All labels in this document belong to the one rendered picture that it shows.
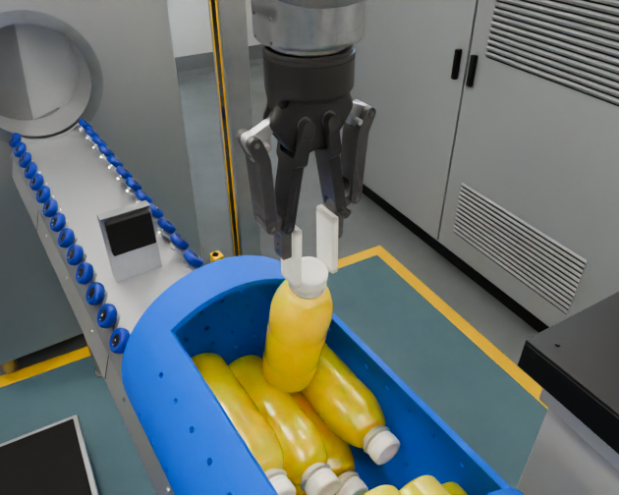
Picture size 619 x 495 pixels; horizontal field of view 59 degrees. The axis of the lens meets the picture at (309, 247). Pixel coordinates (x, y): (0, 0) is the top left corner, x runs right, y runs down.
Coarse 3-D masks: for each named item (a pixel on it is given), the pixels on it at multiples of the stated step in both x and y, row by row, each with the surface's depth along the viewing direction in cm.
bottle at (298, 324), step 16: (288, 288) 60; (272, 304) 61; (288, 304) 59; (304, 304) 59; (320, 304) 59; (272, 320) 62; (288, 320) 60; (304, 320) 59; (320, 320) 60; (272, 336) 64; (288, 336) 61; (304, 336) 61; (320, 336) 62; (272, 352) 65; (288, 352) 63; (304, 352) 63; (320, 352) 66; (272, 368) 68; (288, 368) 66; (304, 368) 66; (272, 384) 70; (288, 384) 69; (304, 384) 70
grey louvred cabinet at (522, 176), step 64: (384, 0) 253; (448, 0) 219; (512, 0) 192; (576, 0) 171; (384, 64) 267; (448, 64) 229; (512, 64) 199; (576, 64) 177; (384, 128) 282; (448, 128) 240; (512, 128) 209; (576, 128) 185; (384, 192) 300; (448, 192) 253; (512, 192) 218; (576, 192) 192; (448, 256) 272; (512, 256) 228; (576, 256) 199
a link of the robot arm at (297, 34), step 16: (256, 0) 40; (272, 0) 39; (256, 16) 42; (272, 16) 40; (288, 16) 39; (304, 16) 39; (320, 16) 39; (336, 16) 39; (352, 16) 40; (256, 32) 42; (272, 32) 40; (288, 32) 40; (304, 32) 40; (320, 32) 40; (336, 32) 40; (352, 32) 41; (272, 48) 43; (288, 48) 41; (304, 48) 40; (320, 48) 40; (336, 48) 41
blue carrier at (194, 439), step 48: (192, 288) 66; (240, 288) 66; (144, 336) 66; (192, 336) 73; (240, 336) 78; (336, 336) 77; (144, 384) 64; (192, 384) 58; (384, 384) 70; (192, 432) 56; (432, 432) 64; (192, 480) 54; (240, 480) 50; (384, 480) 71; (480, 480) 59
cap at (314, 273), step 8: (304, 264) 58; (312, 264) 58; (320, 264) 58; (304, 272) 57; (312, 272) 58; (320, 272) 58; (304, 280) 57; (312, 280) 57; (320, 280) 57; (304, 288) 57; (312, 288) 57; (320, 288) 58
